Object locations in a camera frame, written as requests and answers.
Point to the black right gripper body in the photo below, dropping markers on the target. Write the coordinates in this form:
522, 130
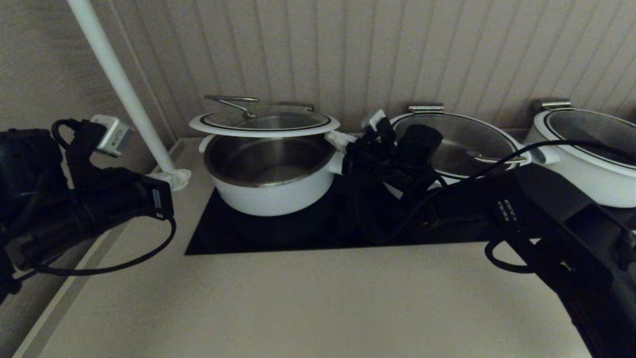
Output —
372, 154

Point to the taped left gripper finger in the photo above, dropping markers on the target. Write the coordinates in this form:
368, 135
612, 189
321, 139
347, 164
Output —
175, 182
174, 173

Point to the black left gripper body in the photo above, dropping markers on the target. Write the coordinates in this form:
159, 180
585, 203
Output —
129, 204

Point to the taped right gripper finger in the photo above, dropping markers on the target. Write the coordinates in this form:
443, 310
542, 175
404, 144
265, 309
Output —
343, 137
348, 148

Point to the glass lid with white rim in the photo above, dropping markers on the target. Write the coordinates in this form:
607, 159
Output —
268, 130
591, 127
467, 139

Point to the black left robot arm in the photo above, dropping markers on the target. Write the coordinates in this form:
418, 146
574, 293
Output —
30, 174

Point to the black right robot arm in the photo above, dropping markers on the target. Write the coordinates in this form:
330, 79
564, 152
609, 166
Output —
546, 238

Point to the white pot with steel insert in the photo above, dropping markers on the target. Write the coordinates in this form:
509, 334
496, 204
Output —
273, 199
596, 189
397, 191

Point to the white support pole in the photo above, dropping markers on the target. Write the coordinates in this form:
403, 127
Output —
124, 89

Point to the large black induction cooktop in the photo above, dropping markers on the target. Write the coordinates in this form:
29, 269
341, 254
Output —
298, 233

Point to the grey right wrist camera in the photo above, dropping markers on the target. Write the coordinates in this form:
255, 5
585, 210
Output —
372, 120

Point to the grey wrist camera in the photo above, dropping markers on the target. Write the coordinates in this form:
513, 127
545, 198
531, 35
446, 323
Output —
372, 120
112, 135

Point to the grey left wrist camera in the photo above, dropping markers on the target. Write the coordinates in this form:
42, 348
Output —
112, 135

